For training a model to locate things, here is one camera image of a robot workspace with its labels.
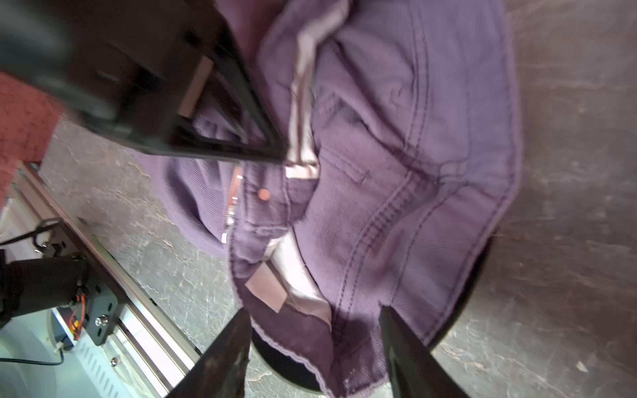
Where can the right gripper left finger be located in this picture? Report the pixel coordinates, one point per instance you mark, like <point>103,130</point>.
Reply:
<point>221,370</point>

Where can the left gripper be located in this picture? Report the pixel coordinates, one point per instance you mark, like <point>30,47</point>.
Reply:
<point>137,72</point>

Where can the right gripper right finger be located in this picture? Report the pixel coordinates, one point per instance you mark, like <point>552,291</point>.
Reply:
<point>412,370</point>

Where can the purple trousers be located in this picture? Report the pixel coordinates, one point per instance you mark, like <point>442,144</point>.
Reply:
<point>405,152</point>

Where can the aluminium front rail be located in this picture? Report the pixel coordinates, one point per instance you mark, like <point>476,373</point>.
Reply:
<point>145,356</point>

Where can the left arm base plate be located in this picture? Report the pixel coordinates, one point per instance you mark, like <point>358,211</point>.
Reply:
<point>73,282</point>

